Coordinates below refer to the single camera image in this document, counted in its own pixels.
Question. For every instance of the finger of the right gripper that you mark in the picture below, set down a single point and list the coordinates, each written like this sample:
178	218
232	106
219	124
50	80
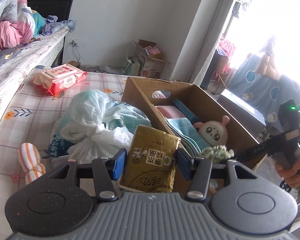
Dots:
268	147

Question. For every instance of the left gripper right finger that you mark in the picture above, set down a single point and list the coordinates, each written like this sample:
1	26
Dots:
198	172

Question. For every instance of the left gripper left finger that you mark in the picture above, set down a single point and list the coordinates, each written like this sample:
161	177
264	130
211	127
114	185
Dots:
105	170

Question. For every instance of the green white scrunchie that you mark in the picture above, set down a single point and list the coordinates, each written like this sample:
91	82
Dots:
218	153

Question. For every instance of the pink plush doll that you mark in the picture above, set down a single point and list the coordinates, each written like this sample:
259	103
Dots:
214	132

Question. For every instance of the gold tissue pack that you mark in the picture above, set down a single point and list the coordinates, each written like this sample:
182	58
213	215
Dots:
150	163

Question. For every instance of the blue towels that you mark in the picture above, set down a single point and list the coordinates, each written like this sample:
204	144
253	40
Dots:
190	138

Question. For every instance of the blue white wipes pack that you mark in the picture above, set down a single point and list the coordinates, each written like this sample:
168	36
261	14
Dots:
186	111

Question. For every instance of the pink cloth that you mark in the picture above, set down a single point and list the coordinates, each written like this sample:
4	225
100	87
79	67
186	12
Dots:
170	112

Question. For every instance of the person right hand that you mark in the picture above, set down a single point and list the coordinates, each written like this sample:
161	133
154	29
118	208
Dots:
291	176

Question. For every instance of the white tied plastic bag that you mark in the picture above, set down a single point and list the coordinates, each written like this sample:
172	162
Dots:
98	125

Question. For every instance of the teal printed bag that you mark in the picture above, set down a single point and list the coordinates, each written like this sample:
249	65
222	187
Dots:
58	146

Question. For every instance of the orange striped rolled towel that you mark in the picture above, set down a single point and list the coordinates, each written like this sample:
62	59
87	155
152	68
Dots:
30	161

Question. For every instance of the plaid cartoon mattress cover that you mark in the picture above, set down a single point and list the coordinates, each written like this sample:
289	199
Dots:
30	117

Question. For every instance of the red wet wipes pack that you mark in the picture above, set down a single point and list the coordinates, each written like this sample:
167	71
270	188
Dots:
58	79

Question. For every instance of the green paper bag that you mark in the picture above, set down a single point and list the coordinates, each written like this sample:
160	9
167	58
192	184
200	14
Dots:
131	66

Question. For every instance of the wooden stool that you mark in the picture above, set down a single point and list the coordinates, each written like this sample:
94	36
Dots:
75	64

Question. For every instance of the small open cardboard box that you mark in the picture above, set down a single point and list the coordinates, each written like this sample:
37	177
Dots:
152	62

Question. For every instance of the grey bedsheet yellow bows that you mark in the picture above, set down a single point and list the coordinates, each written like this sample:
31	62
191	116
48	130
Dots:
10	53

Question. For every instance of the blue purple clothes pile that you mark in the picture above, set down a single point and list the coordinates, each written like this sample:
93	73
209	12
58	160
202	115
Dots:
52	25

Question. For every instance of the black headboard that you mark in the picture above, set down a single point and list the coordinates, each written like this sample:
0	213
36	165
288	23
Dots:
59	8

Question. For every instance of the pink grey floral duvet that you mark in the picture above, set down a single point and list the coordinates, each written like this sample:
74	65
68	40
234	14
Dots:
18	23

